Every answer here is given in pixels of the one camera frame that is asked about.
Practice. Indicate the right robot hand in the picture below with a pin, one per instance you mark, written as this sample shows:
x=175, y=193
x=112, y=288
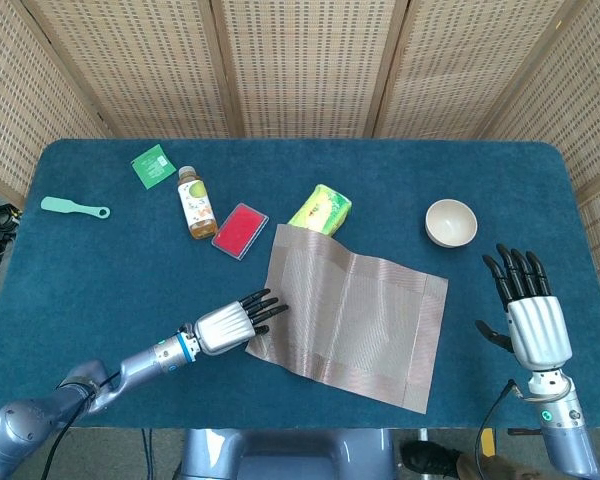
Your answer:
x=540, y=330

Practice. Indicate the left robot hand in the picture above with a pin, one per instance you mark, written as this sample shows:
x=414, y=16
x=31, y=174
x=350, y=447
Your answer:
x=225, y=330

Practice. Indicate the beige woven placemat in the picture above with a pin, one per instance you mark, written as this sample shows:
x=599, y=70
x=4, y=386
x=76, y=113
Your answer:
x=355, y=310

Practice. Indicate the small white bowl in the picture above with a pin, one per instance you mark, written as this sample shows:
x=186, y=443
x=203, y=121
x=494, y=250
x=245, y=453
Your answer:
x=450, y=222

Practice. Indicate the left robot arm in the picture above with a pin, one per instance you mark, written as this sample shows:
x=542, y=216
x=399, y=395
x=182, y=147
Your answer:
x=145, y=362

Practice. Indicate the dark blue tablecloth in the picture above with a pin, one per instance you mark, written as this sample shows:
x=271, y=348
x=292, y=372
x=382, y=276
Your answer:
x=130, y=300

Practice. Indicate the red pad in clear case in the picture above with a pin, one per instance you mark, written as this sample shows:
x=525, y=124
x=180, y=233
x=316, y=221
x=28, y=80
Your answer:
x=240, y=231

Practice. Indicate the yellow floor strip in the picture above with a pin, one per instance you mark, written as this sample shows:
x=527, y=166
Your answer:
x=489, y=445

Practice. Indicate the juice bottle with white label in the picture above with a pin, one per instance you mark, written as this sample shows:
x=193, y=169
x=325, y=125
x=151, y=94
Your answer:
x=197, y=205

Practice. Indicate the blue grey robot torso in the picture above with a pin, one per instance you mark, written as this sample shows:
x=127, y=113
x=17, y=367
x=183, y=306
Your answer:
x=290, y=450

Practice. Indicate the yellow green tissue pack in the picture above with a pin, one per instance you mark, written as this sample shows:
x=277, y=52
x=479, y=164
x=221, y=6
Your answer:
x=325, y=205

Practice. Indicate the black shoe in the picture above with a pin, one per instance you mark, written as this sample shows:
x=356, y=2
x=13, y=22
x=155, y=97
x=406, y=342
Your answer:
x=430, y=457

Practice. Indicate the green paper packet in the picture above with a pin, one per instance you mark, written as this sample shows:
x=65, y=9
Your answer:
x=152, y=166

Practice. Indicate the mint green plastic spatula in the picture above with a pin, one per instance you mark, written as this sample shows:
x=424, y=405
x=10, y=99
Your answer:
x=60, y=205

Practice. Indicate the woven bamboo folding screen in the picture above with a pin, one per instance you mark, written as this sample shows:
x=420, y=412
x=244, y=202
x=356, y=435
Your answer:
x=305, y=65

